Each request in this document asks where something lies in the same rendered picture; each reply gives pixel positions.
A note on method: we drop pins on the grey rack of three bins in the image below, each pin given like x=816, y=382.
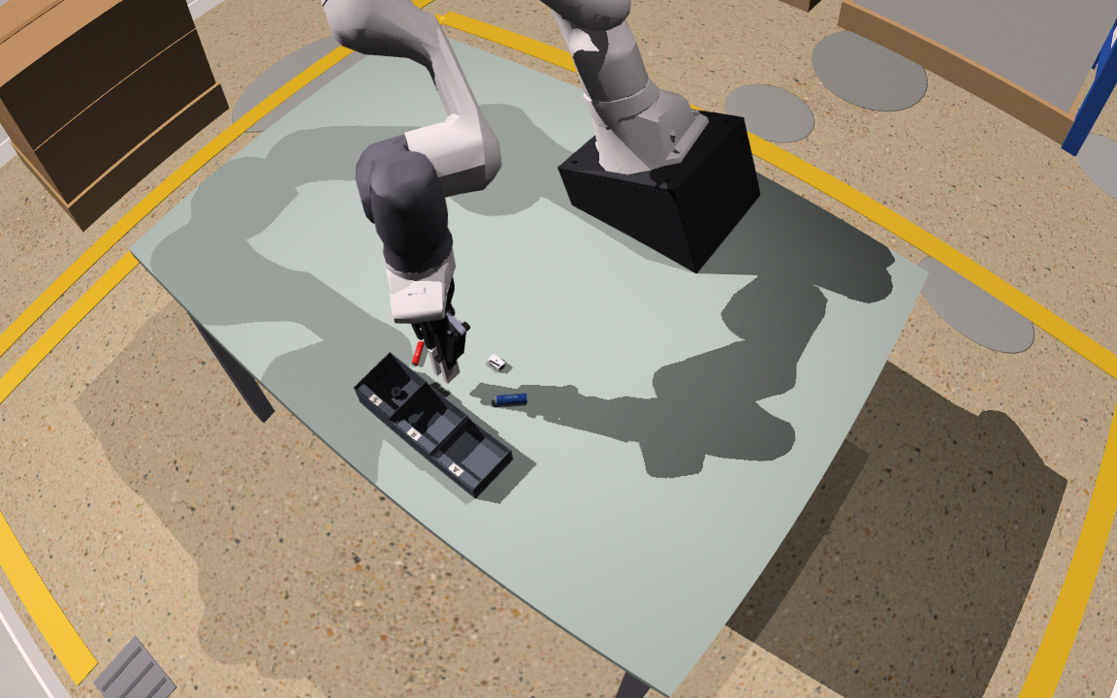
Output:
x=466, y=448

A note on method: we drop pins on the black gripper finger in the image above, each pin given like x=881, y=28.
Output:
x=426, y=334
x=447, y=345

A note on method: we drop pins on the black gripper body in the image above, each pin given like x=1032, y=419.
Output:
x=450, y=294

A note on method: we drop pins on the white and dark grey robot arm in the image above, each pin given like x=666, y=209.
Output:
x=636, y=129

